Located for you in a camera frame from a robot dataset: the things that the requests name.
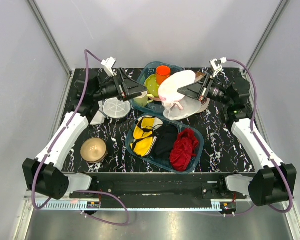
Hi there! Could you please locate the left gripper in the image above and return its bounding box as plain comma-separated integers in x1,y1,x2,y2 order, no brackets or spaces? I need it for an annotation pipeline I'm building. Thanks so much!
93,68,148,102

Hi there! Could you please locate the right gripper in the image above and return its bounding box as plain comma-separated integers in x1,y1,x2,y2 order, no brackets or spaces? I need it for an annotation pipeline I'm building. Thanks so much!
177,73,232,107

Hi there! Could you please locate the white mesh pink-zipper laundry bag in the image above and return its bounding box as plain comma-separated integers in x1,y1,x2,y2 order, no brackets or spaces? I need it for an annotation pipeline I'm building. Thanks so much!
158,70,202,121

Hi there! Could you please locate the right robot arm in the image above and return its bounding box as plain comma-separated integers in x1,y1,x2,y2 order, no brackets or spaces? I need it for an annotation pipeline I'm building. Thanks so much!
128,70,297,207

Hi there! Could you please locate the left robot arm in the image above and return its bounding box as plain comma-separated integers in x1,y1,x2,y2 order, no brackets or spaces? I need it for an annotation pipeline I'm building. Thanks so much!
22,73,146,201

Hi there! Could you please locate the beige brown-trimmed round bag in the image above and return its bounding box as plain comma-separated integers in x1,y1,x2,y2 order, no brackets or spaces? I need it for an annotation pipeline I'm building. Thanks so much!
194,71,210,114

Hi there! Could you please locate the white mesh grey-trimmed laundry bag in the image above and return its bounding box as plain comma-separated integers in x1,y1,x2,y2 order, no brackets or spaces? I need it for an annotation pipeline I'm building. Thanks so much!
90,97,131,126

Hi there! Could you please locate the yellow and black bra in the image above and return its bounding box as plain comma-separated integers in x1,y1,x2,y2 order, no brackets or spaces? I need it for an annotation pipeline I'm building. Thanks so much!
130,115,164,157

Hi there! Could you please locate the pale green mug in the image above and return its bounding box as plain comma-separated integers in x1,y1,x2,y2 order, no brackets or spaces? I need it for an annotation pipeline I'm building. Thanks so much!
133,91,155,107

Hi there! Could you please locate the green polka dot plate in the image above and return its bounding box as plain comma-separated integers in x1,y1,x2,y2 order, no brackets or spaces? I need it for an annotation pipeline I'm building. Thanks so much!
144,74,160,98

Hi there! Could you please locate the teal tray with dishes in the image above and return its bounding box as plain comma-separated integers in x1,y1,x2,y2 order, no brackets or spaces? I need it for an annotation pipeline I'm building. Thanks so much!
130,61,185,116

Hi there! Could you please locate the orange cup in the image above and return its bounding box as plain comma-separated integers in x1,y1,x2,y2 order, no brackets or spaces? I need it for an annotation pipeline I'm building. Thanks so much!
155,65,171,85

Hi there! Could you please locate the red garment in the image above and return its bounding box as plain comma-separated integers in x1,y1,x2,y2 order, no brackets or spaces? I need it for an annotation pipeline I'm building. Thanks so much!
169,128,199,172

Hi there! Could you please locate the black garment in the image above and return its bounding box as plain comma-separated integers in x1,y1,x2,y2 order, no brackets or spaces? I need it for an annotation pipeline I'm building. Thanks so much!
152,124,179,159

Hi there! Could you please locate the teal tray with clothes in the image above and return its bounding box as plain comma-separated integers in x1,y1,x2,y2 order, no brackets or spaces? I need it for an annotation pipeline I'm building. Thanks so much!
125,114,204,174

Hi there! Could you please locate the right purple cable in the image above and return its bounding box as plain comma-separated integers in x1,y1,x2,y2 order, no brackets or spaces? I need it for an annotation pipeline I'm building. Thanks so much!
189,58,295,218

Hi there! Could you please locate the purple cable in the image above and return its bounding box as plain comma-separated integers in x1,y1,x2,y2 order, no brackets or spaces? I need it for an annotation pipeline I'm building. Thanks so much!
31,49,130,226
189,58,295,218

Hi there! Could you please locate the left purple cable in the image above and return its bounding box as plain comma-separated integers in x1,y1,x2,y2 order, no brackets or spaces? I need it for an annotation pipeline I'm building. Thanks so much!
31,49,130,226

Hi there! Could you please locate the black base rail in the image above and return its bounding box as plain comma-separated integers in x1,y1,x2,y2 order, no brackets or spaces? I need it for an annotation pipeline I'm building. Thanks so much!
39,171,257,210

